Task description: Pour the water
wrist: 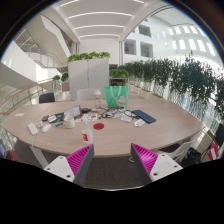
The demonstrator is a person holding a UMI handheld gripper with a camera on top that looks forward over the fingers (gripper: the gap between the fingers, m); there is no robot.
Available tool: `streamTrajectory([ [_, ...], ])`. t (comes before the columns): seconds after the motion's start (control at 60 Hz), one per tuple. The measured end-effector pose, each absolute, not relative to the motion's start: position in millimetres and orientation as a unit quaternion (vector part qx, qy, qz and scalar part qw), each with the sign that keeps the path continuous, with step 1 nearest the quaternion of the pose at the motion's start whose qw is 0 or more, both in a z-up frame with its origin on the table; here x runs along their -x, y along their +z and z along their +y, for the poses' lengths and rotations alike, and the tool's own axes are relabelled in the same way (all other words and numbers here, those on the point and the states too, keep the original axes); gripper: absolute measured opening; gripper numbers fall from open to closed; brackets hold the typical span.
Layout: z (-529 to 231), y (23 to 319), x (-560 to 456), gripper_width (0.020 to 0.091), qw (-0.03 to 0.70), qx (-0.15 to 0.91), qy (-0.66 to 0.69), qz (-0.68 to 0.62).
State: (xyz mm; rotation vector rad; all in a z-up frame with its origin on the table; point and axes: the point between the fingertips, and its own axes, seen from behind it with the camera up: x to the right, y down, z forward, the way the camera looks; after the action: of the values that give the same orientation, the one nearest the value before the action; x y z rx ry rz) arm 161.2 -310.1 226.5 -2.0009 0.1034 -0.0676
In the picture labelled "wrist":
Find white cabinet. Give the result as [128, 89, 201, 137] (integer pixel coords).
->
[67, 58, 111, 101]

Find brown notebook with papers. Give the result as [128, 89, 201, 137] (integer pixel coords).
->
[64, 105, 83, 120]

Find white card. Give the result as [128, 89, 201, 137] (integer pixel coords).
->
[47, 114, 58, 124]

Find white computer mouse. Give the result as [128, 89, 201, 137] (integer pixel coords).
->
[41, 123, 52, 133]

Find green tote bag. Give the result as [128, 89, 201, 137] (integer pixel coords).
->
[104, 85, 130, 109]

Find green plants atop cabinet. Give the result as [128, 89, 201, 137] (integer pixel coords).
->
[67, 51, 111, 63]

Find low planter with plants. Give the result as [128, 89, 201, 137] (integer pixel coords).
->
[109, 68, 130, 87]

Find small planter with plants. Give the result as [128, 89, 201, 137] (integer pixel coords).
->
[52, 72, 70, 93]

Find white grid-patterned mug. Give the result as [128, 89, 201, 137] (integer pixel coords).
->
[63, 114, 77, 130]

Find black tablet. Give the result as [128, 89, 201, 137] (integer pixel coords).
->
[53, 112, 66, 122]

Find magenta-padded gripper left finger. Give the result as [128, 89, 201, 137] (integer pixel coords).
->
[43, 143, 95, 188]

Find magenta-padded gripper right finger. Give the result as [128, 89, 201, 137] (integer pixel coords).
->
[130, 143, 184, 185]

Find small white packet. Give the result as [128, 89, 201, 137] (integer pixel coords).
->
[134, 118, 147, 128]

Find clear white-capped spray bottle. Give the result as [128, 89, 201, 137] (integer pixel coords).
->
[93, 87, 103, 109]

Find black bag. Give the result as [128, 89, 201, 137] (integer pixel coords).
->
[181, 147, 202, 168]

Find clear red-labelled water bottle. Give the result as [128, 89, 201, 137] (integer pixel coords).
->
[81, 117, 94, 145]

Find white power strip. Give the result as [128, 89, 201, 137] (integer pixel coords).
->
[27, 122, 39, 136]

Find clear plastic paper packet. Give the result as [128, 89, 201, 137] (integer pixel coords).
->
[120, 114, 133, 123]

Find white sticker sheet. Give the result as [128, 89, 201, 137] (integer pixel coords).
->
[75, 113, 99, 123]

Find tangle of black cables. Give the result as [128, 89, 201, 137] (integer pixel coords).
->
[96, 106, 138, 120]

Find row of green hedge plants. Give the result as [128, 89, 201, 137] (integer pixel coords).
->
[118, 54, 224, 121]

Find dark blue keyboard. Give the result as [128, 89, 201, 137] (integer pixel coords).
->
[131, 109, 157, 125]

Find flat round red coaster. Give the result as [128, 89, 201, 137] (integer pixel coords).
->
[93, 122, 105, 131]

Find black chair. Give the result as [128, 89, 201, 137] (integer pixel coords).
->
[38, 92, 56, 104]

